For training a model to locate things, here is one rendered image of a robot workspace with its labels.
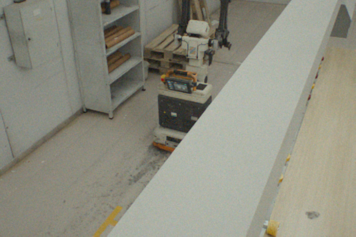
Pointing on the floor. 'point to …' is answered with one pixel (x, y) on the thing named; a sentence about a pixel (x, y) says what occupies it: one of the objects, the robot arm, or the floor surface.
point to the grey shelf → (99, 54)
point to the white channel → (243, 130)
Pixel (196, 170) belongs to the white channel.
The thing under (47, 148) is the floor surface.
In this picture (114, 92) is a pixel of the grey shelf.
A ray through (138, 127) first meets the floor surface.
